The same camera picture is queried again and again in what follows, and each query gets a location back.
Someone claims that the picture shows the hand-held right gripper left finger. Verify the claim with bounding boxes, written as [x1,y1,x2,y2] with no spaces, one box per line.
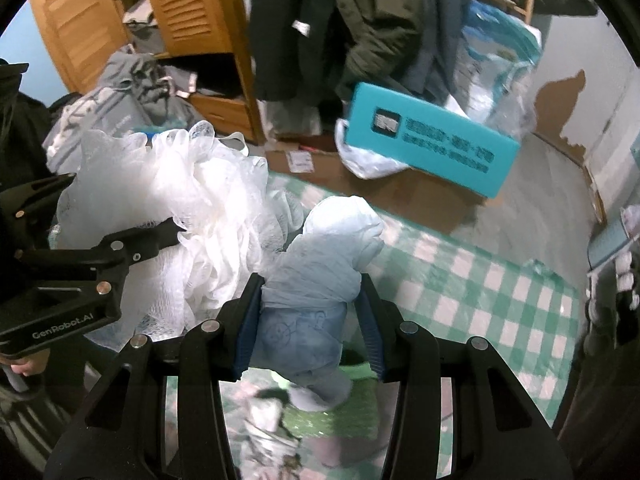
[44,272,266,480]

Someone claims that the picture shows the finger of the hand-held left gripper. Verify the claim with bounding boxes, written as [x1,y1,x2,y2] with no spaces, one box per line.
[15,217,188,288]
[0,172,77,221]

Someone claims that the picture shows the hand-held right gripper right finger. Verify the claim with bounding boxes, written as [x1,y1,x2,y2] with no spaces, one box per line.
[357,274,576,480]

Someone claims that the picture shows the green plastic bag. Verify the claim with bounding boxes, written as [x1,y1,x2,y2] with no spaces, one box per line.
[280,362,381,441]

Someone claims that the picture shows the white mesh bath loofah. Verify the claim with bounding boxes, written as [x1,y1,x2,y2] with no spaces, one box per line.
[50,121,306,346]

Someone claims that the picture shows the light blue knotted plastic bag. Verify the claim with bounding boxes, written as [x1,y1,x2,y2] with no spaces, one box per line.
[260,195,386,413]

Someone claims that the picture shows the person's left hand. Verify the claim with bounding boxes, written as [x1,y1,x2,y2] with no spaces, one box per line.
[10,347,52,377]

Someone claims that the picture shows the person's black jacket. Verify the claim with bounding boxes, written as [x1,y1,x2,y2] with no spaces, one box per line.
[0,60,56,183]

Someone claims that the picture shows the green checkered tablecloth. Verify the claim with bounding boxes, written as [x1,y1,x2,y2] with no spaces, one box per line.
[85,170,588,480]

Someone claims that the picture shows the grey clothes pile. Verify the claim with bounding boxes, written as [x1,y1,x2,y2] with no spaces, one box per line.
[42,50,201,171]

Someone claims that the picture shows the cardboard box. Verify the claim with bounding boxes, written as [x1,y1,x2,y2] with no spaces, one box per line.
[265,132,488,236]

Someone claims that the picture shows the white crumpled plastic bag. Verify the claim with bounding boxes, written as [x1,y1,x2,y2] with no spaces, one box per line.
[334,119,416,181]

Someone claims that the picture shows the teal box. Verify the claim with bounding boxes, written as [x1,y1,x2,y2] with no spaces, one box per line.
[346,81,521,200]

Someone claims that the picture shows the wooden louvered cabinet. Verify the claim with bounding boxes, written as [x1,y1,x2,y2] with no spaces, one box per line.
[30,0,266,146]

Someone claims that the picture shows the dark navy hanging jacket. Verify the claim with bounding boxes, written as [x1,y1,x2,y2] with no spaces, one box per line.
[249,0,351,106]

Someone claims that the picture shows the light blue small box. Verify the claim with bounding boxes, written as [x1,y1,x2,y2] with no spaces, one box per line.
[587,207,640,268]

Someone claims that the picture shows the white small containers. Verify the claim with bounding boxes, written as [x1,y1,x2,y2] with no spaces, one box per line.
[590,250,640,313]

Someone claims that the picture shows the clear plastic bag of packages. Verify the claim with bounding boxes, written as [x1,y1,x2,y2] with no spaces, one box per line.
[450,0,543,141]

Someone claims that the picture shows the olive green hanging jacket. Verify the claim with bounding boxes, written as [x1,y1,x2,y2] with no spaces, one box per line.
[330,0,441,101]

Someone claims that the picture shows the grey blue hanging coat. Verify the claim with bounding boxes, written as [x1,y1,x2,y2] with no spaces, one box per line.
[400,0,481,106]

